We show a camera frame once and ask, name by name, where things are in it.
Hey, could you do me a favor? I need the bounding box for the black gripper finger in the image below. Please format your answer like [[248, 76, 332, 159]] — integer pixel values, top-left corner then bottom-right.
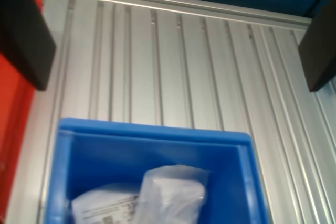
[[297, 0, 336, 93], [0, 0, 57, 91]]

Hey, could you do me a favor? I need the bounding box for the white Fuhrmann gauze bandage pack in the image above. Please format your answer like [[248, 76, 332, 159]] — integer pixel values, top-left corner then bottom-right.
[[70, 183, 143, 224], [134, 164, 211, 224]]

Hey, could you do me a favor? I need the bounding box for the red plastic crate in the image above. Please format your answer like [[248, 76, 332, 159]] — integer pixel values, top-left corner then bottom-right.
[[0, 0, 44, 185]]

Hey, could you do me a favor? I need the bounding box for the blue plastic bin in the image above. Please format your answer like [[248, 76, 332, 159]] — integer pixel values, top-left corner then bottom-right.
[[43, 117, 270, 224]]

